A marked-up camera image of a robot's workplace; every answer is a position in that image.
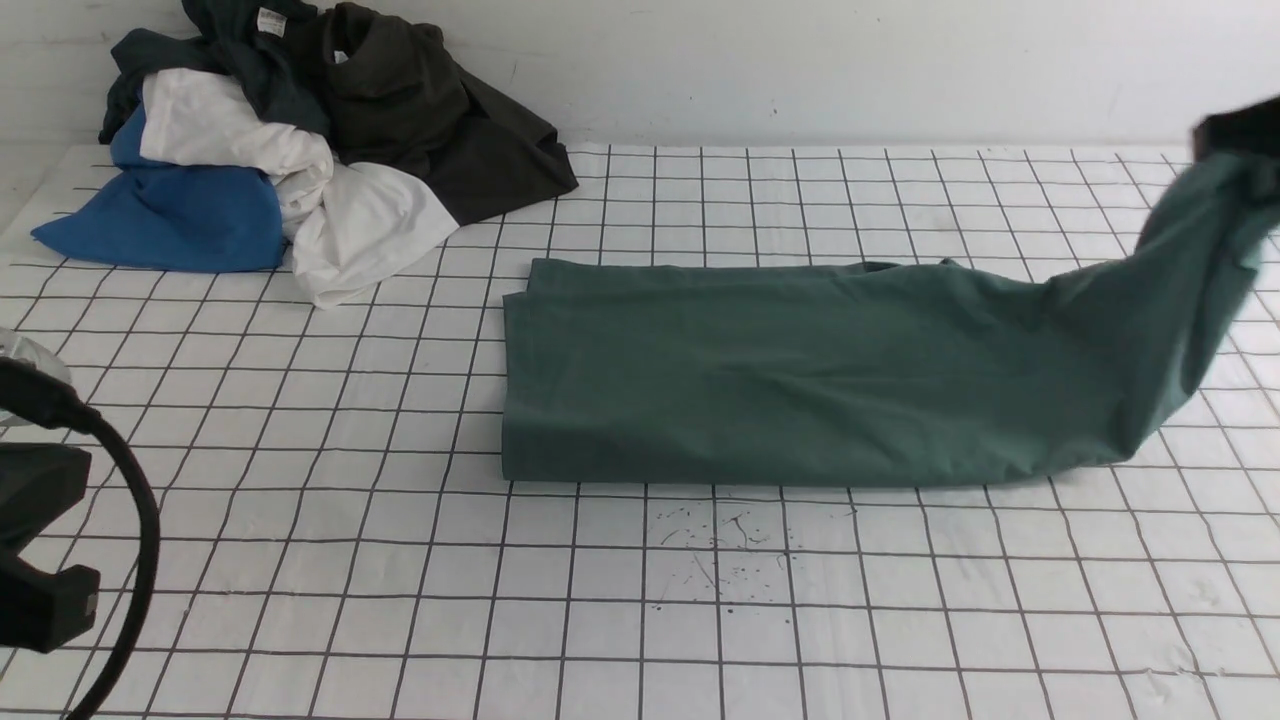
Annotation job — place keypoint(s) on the green long sleeve shirt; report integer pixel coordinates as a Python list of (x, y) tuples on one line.
[(876, 374)]

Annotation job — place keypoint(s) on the white shirt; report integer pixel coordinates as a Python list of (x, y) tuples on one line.
[(348, 227)]

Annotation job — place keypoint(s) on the dark olive shirt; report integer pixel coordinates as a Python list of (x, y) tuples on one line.
[(395, 96)]

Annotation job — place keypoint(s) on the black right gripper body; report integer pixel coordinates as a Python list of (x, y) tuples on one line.
[(1252, 130)]

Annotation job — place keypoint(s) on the blue shirt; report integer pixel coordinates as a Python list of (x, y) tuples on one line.
[(161, 216)]

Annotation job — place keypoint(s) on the dark teal shirt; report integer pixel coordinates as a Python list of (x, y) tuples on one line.
[(244, 40)]

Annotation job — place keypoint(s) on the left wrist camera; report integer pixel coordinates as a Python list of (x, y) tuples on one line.
[(35, 383)]

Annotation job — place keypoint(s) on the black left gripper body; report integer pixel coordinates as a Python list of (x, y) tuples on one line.
[(43, 607)]

